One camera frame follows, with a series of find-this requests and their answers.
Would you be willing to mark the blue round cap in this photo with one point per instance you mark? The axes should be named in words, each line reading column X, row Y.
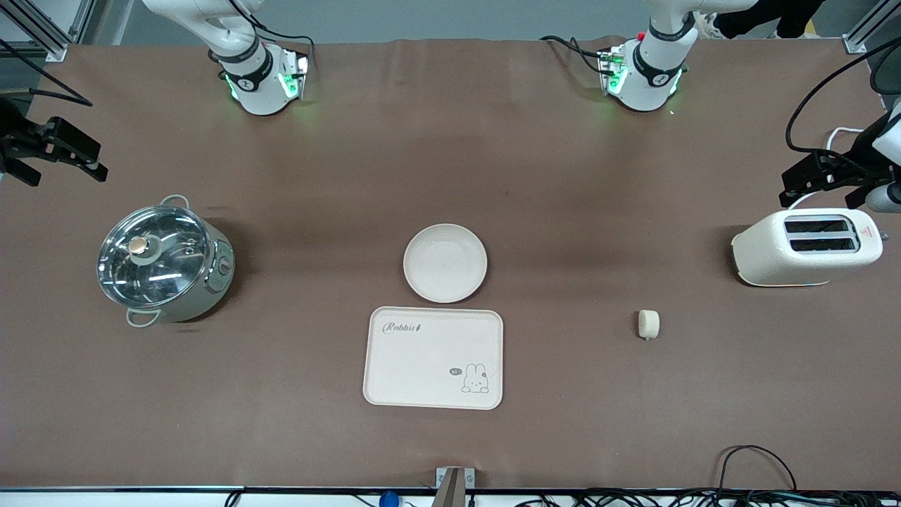
column 389, row 501

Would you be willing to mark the small white steamed bun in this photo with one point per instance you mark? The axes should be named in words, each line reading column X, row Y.
column 648, row 324

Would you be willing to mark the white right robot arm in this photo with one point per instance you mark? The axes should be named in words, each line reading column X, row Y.
column 253, row 84

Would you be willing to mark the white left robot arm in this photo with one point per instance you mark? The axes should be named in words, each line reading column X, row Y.
column 651, row 70

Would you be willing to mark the round cream plate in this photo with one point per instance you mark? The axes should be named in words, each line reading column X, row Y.
column 445, row 264

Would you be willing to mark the cream two-slot toaster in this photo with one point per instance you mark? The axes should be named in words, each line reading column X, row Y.
column 767, row 257

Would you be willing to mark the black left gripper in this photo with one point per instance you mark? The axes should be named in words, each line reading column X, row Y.
column 856, row 156

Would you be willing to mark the brown table mat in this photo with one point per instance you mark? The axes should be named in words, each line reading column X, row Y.
column 563, row 176

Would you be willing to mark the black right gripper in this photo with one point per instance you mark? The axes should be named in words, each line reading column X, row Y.
column 15, row 138

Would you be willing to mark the sage green electric pot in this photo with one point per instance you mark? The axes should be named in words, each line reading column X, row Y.
column 211, row 290

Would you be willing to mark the cream rabbit print tray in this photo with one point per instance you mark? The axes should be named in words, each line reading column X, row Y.
column 429, row 366

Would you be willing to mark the glass pot lid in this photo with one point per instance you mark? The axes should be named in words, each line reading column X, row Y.
column 169, row 271

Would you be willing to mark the person in dark trousers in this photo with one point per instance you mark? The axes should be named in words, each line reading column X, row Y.
column 767, row 17

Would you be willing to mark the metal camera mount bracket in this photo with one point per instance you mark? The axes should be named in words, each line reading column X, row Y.
column 454, row 486

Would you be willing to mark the aluminium frame post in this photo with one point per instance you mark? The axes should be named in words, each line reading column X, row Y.
column 53, row 49
column 855, row 42

